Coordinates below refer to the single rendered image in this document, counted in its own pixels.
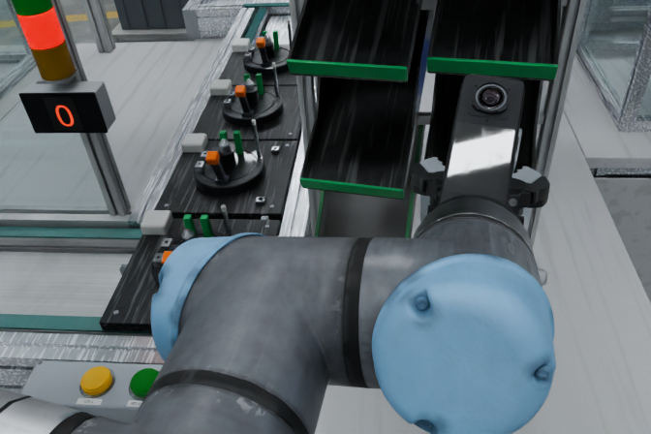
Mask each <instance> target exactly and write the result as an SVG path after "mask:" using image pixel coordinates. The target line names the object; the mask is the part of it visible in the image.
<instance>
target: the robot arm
mask: <svg viewBox="0 0 651 434"><path fill-rule="evenodd" d="M524 95H525V85H524V83H523V81H521V80H520V79H517V78H508V77H492V76H483V75H474V74H470V75H467V76H466V77H465V78H464V79H463V80H462V82H461V86H460V92H459V97H458V102H457V107H456V113H455V117H454V122H453V126H452V132H451V137H450V142H449V152H448V157H447V161H446V165H445V166H443V164H444V163H443V162H441V161H439V158H437V157H432V158H429V159H426V160H423V161H421V162H419V163H415V164H414V166H413V167H412V169H411V179H410V187H411V189H412V191H413V192H414V193H417V194H420V210H419V218H420V225H419V226H418V228H417V230H416V232H415V235H414V237H413V238H402V237H314V236H266V235H264V234H261V233H255V232H244V233H239V234H236V235H233V236H223V237H199V238H194V239H191V240H188V241H186V242H184V243H182V244H181V245H179V246H178V247H177V248H176V249H175V250H174V251H173V252H172V253H171V254H170V255H169V257H168V258H167V259H166V261H165V263H164V264H163V266H162V268H161V270H160V273H159V282H160V288H159V291H158V293H156V294H154V295H153V296H152V302H151V330H152V336H153V340H154V344H155V347H156V349H157V351H158V353H159V355H160V357H161V358H162V360H163V361H164V362H165V363H164V365H163V366H162V368H161V370H160V372H159V374H158V376H157V378H156V379H155V381H154V383H153V385H152V387H151V388H150V390H149V392H148V393H147V394H146V396H145V398H144V399H143V401H142V403H141V404H140V406H139V409H138V411H137V412H136V414H135V416H134V418H133V420H132V422H130V423H123V422H120V421H117V420H114V419H110V418H104V417H101V416H99V417H96V416H93V415H89V414H88V413H85V412H83V411H80V410H76V409H73V408H70V407H66V406H63V405H59V404H56V403H52V402H49V401H45V400H43V399H39V398H36V397H33V396H29V395H26V394H22V393H19V392H15V391H12V390H8V389H5V388H1V387H0V434H315V431H316V428H317V424H318V420H319V416H320V412H321V409H322V405H323V401H324V397H325V394H326V387H327V386H340V387H352V388H379V389H381V390H382V392H383V394H384V396H385V398H386V400H387V402H388V403H389V404H390V406H391V407H392V408H393V409H394V411H395V412H396V413H397V414H398V415H399V416H400V417H402V418H403V419H404V420H406V421H407V422H408V423H410V424H412V423H413V424H414V425H416V426H417V427H419V428H421V429H423V430H424V431H426V432H429V433H430V434H512V433H513V432H515V431H517V430H518V429H520V428H521V427H523V426H524V425H525V424H526V423H527V422H529V421H530V420H531V419H532V418H533V417H534V416H535V415H536V413H537V412H538V411H539V410H540V408H541V407H542V405H543V403H544V401H545V400H546V398H547V396H548V394H549V392H550V389H551V385H552V381H553V376H554V371H555V368H556V360H555V353H554V345H553V339H554V318H553V313H552V309H551V305H550V302H549V300H548V298H547V295H546V293H545V291H544V290H543V285H545V284H546V281H547V272H546V271H545V270H544V269H540V268H538V267H537V264H536V261H535V257H534V252H533V248H532V244H531V241H530V237H529V235H528V233H527V230H528V226H529V221H530V216H531V211H532V208H537V207H543V206H544V205H545V204H546V203H547V200H548V193H549V187H550V183H549V181H548V180H547V178H546V176H542V175H541V174H540V173H539V172H537V171H536V170H533V169H531V168H529V167H521V170H516V173H512V171H513V166H514V160H515V154H516V151H517V147H518V141H519V136H518V133H519V127H520V120H521V114H522V108H523V102H524Z"/></svg>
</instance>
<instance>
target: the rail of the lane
mask: <svg viewBox="0 0 651 434"><path fill-rule="evenodd" d="M39 360H65V361H89V362H113V363H137V364H161V365H164V363H165V362H164V361H163V360H162V358H161V357H160V355H159V353H158V351H157V349H156V347H155V344H154V340H153V337H146V336H118V335H90V334H63V333H35V332H8V331H0V388H5V389H8V390H12V391H15V392H19V393H20V392H21V390H22V389H23V387H24V385H25V383H26V381H27V380H28V378H29V376H30V374H31V372H32V371H33V369H34V367H35V365H36V363H37V362H38V361H39Z"/></svg>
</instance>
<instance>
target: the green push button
mask: <svg viewBox="0 0 651 434"><path fill-rule="evenodd" d="M158 374H159V372H158V371H157V370H155V369H153V368H145V369H142V370H140V371H139V372H137V373H136V374H135V375H134V376H133V378H132V379H131V382H130V388H131V390H132V393H133V394H134V395H135V396H137V397H145V396H146V394H147V393H148V392H149V390H150V388H151V387H152V385H153V383H154V381H155V379H156V378H157V376H158Z"/></svg>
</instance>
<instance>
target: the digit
mask: <svg viewBox="0 0 651 434"><path fill-rule="evenodd" d="M42 98H43V100H44V103H45V105H46V109H47V112H48V114H49V117H50V119H51V122H52V124H53V127H54V129H55V131H84V129H83V127H82V124H81V121H80V118H79V116H78V111H77V109H76V106H75V103H74V101H73V98H72V97H42Z"/></svg>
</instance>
